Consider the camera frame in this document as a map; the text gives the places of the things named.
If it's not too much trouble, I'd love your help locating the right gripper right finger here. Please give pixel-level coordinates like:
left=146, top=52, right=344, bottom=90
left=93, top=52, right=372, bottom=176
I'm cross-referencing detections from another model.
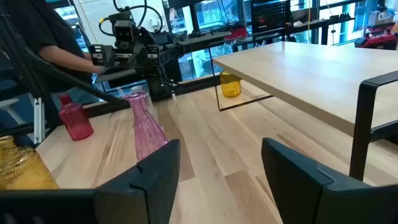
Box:
left=261, top=138, right=398, bottom=224

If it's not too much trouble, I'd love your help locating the tall pink ribbed vase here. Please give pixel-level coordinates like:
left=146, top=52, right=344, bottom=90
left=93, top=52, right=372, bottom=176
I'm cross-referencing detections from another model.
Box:
left=123, top=89, right=169, bottom=162

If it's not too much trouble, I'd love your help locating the red machine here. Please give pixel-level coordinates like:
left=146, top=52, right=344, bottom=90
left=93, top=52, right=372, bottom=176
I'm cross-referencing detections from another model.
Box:
left=354, top=22, right=398, bottom=51

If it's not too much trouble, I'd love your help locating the yellow glass jar vase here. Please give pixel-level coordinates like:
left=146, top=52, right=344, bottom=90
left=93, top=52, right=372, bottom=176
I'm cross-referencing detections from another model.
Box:
left=219, top=70, right=242, bottom=98
left=0, top=135, right=60, bottom=190

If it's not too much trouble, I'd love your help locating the wooden shelf with black frame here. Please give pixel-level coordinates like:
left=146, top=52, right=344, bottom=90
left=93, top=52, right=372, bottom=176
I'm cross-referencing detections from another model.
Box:
left=207, top=40, right=398, bottom=182

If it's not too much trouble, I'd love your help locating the person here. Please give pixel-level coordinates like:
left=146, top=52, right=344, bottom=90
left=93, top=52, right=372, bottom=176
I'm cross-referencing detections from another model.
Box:
left=0, top=0, right=105, bottom=94

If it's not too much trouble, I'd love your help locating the person's forearm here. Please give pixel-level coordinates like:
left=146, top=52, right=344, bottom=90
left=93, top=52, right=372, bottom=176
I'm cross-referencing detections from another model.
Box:
left=39, top=45, right=105, bottom=76

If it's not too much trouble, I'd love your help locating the black pegboard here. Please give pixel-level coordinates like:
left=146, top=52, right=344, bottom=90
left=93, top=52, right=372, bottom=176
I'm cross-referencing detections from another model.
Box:
left=250, top=0, right=294, bottom=34

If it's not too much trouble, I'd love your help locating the red ribbed bottle vase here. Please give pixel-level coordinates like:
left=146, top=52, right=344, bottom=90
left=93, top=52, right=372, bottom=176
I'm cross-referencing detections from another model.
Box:
left=58, top=94, right=95, bottom=142

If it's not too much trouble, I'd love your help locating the silver aluminium bracket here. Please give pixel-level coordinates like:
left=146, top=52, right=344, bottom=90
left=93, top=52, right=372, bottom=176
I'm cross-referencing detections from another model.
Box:
left=33, top=98, right=44, bottom=144

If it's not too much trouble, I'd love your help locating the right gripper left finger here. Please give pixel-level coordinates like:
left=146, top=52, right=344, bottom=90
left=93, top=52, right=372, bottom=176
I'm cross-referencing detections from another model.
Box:
left=0, top=139, right=181, bottom=224

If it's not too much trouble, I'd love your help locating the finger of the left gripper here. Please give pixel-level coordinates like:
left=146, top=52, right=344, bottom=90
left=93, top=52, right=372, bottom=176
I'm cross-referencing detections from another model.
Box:
left=101, top=63, right=137, bottom=73
left=95, top=68, right=137, bottom=84

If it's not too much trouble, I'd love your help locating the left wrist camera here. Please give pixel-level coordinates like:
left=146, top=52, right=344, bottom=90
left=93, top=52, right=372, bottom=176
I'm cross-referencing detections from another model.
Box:
left=112, top=19, right=137, bottom=44

